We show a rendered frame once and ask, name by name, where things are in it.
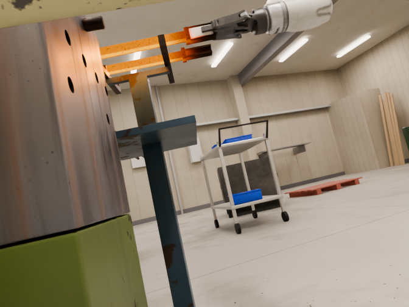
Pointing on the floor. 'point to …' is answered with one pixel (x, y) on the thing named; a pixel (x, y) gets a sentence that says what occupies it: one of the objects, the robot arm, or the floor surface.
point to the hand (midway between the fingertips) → (201, 33)
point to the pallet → (324, 187)
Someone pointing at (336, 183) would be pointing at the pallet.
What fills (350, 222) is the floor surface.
